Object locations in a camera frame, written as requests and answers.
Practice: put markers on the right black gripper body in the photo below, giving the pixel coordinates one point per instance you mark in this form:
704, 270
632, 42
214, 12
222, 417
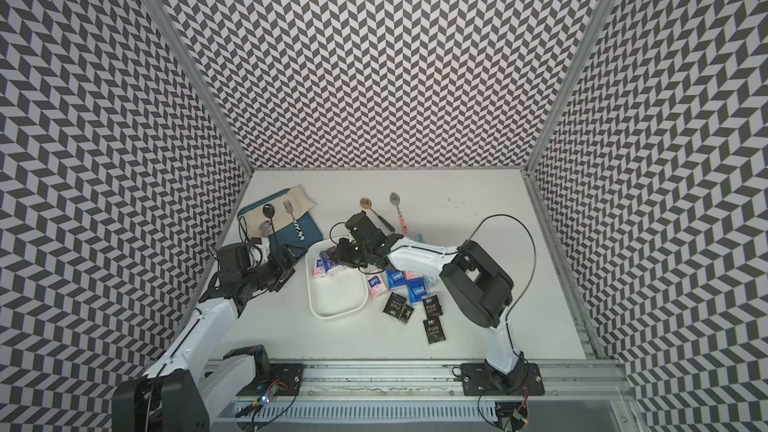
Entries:
353, 254

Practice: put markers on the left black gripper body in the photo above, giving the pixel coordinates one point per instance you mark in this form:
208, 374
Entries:
268, 274

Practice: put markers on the cartoon dark blue tissue pack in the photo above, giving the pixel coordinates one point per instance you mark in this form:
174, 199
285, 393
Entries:
327, 262

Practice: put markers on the pink white tissue pack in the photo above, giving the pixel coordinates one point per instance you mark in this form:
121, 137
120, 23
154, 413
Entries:
319, 270

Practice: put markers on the white plastic storage box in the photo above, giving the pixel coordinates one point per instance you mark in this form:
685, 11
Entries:
341, 294

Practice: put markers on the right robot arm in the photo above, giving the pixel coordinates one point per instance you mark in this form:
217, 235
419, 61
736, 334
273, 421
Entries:
478, 285

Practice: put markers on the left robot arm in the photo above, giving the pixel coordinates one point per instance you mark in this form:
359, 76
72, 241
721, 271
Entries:
176, 393

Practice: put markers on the blue tissue pack middle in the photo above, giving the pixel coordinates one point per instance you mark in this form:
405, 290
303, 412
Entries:
395, 279

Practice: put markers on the teal rectangular tray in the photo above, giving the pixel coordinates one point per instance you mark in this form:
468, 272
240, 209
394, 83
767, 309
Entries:
250, 219

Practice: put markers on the black sachet left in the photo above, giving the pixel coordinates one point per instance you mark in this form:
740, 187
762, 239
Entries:
395, 305

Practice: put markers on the blue tissue pack lower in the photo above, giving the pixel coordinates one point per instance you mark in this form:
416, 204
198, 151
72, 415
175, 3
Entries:
417, 290

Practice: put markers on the black spoon on tray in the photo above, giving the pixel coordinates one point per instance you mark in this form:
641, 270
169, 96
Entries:
267, 226

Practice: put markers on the small black sachet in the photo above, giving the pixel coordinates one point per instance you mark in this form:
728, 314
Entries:
405, 314

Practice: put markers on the beige cloth napkin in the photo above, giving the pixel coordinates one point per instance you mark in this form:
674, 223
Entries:
301, 202

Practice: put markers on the black sachet upper right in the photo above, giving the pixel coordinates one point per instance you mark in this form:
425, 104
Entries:
432, 306

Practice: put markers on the black sachet lower right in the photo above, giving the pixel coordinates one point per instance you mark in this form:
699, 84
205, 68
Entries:
434, 330

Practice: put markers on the gold spoon green handle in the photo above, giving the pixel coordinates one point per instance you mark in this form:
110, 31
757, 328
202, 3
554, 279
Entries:
366, 204

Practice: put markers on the silver spoon pink handle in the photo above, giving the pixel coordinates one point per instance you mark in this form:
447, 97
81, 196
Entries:
395, 201

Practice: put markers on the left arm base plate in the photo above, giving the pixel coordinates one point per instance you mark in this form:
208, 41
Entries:
288, 375

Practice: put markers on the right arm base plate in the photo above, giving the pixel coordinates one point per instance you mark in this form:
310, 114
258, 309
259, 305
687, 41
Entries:
501, 379

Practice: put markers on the aluminium front rail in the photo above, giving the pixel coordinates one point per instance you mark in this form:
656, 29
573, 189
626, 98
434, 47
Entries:
427, 380

